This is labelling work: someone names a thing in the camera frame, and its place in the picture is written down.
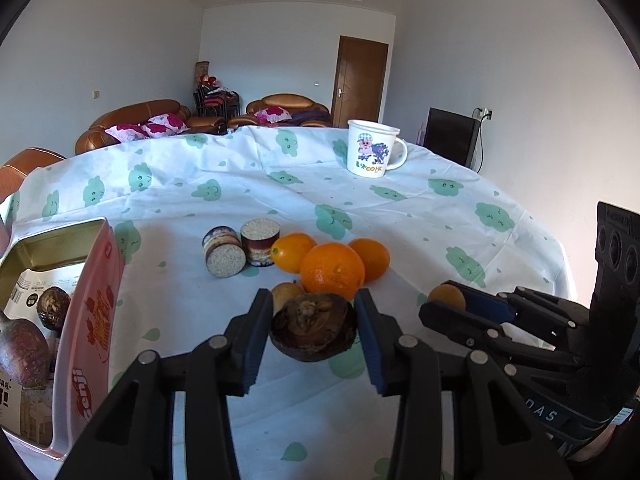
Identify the black television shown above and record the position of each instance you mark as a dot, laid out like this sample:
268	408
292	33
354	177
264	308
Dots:
451	136

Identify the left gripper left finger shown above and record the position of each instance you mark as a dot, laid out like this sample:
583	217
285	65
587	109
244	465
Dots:
245	344

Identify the brown wooden door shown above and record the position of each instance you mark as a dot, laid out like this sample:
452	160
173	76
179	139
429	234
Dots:
359	80

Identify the small yellow-brown round fruit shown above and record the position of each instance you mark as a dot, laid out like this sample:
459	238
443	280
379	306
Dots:
284	292

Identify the purple round passion fruit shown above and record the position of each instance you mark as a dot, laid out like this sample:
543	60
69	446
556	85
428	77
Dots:
24	352

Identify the pink floral pillow right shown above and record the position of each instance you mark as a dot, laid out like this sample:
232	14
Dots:
163	125

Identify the brown leather long sofa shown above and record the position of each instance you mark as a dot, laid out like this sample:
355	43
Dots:
146	120

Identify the pink floral pillow left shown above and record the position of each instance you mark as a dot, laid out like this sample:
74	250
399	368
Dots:
127	132

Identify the pink metal tin box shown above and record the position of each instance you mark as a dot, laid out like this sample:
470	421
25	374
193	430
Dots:
80	381

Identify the armchair pink floral pillow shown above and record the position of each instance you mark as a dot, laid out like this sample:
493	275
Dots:
272	115

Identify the person's right hand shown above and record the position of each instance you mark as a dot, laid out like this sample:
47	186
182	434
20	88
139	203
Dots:
596	446

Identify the dark brown mangosteen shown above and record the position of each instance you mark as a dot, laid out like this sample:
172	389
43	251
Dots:
52	308

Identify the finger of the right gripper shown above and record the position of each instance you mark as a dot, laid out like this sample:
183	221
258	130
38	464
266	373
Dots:
505	302
460	326

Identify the large orange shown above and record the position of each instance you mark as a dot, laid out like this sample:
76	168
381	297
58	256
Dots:
334	268

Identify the printed paper in tin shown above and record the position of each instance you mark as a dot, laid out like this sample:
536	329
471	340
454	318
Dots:
28	413

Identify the sugarcane piece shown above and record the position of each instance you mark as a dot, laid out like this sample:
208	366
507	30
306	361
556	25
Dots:
257	237
223	252

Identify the stacked red black chairs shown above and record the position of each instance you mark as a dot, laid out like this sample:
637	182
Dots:
214	100

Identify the white green cloud tablecloth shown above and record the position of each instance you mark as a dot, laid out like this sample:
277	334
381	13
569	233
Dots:
134	255

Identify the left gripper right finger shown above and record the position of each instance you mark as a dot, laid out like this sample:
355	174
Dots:
495	435

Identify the brown leather chaise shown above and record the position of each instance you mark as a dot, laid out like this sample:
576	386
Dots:
15	170

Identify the brown leather armchair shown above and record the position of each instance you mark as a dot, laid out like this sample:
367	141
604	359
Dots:
305	112

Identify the small orange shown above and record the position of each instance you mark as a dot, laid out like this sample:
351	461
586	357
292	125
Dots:
289	251
374	255
448	294

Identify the white cartoon mug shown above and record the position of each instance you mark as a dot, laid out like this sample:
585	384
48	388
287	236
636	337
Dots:
374	148

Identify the dark wrinkled mangosteen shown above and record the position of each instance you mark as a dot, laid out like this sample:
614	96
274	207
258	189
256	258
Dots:
314	327

